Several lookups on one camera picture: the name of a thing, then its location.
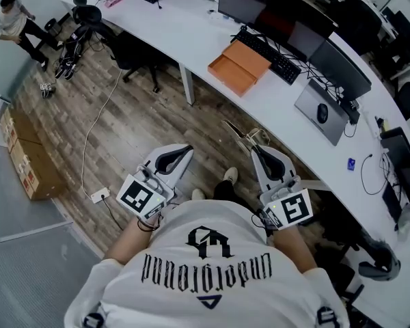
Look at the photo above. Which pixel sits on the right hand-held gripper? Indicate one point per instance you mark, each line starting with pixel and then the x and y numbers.
pixel 295 207

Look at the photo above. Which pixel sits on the grey desk mat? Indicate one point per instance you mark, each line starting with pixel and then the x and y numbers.
pixel 311 108

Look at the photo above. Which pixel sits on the black wristband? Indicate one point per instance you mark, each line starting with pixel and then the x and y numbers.
pixel 143 227

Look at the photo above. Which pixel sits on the person's left forearm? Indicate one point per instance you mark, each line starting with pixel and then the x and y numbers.
pixel 130 241

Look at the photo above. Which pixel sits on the black trash bin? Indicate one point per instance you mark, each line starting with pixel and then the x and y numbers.
pixel 53 26

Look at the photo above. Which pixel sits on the black trousers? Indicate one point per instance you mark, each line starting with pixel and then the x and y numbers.
pixel 225 191

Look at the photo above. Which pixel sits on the small blue packet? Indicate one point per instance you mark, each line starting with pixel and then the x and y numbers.
pixel 351 164

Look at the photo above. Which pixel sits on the white printed T-shirt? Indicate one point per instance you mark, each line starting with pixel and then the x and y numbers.
pixel 208 285

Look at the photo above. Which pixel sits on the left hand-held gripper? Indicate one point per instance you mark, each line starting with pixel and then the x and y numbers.
pixel 136 193

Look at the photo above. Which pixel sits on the white shoe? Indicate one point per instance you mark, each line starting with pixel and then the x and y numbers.
pixel 230 175
pixel 198 195

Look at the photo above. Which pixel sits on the black sneaker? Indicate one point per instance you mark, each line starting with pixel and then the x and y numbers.
pixel 60 71
pixel 70 72

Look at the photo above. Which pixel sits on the curved black monitor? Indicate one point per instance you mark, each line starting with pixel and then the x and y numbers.
pixel 341 70

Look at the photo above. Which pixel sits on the large black keyboard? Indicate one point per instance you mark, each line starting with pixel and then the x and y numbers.
pixel 266 55

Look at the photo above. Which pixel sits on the black laptop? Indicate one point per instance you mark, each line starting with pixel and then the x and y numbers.
pixel 398 147

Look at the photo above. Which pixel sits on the pink box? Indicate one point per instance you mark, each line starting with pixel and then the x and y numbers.
pixel 114 2

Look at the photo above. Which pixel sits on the person's right forearm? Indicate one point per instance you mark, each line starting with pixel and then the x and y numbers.
pixel 290 248

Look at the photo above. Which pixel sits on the orange cardboard box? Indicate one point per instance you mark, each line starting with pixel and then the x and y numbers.
pixel 246 55

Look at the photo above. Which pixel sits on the white floor socket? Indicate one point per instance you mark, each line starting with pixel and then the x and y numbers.
pixel 100 195

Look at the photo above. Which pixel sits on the black computer mouse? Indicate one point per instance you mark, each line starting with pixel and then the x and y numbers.
pixel 322 113

